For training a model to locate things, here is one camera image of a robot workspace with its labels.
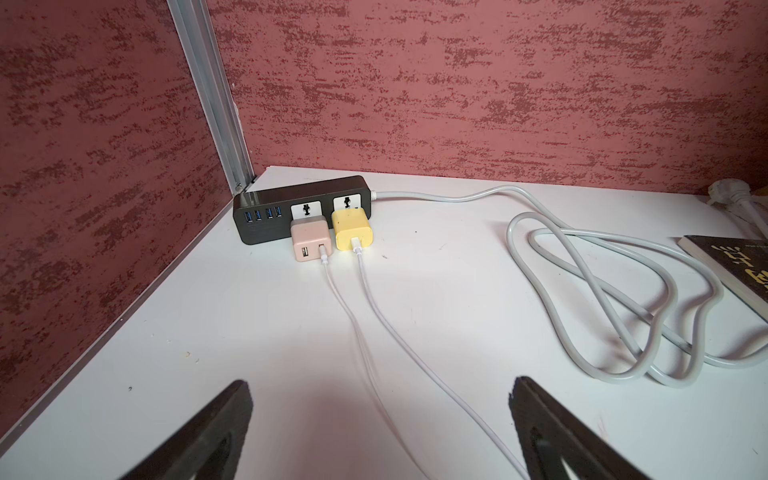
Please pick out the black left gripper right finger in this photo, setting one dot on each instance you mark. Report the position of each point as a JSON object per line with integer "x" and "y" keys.
{"x": 554, "y": 441}

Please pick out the pink charger adapter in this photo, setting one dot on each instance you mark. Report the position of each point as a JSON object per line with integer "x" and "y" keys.
{"x": 311, "y": 239}

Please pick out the black power strip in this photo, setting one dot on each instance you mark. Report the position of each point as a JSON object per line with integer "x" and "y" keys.
{"x": 266, "y": 215}

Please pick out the black book gold letters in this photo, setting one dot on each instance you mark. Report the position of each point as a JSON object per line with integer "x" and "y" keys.
{"x": 740, "y": 264}

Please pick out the yellow charger adapter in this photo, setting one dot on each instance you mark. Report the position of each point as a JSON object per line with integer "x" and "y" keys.
{"x": 352, "y": 229}

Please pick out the left aluminium corner post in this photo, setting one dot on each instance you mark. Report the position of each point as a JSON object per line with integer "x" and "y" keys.
{"x": 196, "y": 33}

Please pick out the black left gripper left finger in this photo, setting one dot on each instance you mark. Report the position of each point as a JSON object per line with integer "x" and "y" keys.
{"x": 208, "y": 446}

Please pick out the white wall plug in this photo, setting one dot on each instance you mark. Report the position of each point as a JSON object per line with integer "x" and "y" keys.
{"x": 737, "y": 192}

